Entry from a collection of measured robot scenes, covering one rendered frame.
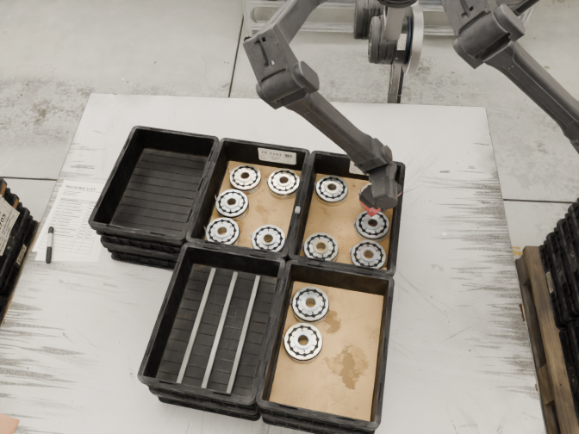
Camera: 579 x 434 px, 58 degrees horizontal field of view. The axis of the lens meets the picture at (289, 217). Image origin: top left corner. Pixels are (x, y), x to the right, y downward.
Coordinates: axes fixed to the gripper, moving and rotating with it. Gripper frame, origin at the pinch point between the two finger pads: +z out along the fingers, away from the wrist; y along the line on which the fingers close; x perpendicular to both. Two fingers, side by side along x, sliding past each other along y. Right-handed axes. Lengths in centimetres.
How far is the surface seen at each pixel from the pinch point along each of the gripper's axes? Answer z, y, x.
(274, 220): 10.8, -21.3, 22.7
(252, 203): 10.7, -22.2, 32.2
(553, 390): 83, 34, -73
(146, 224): 10, -52, 49
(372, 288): 7.7, -16.3, -14.7
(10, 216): 55, -87, 123
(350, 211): 11.3, -1.1, 9.4
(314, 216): 11.1, -10.7, 15.4
